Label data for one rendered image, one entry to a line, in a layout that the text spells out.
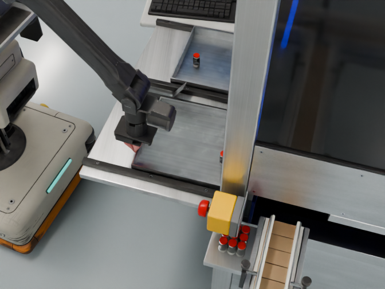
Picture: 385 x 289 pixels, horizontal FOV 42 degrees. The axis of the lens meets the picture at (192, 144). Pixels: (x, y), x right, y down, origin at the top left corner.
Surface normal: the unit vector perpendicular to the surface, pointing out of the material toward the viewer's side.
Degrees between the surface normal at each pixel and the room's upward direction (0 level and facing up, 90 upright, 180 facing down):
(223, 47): 0
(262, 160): 90
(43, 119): 0
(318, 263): 90
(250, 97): 90
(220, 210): 0
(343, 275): 90
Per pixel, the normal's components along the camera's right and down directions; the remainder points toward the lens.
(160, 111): 0.13, -0.48
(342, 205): -0.29, 0.77
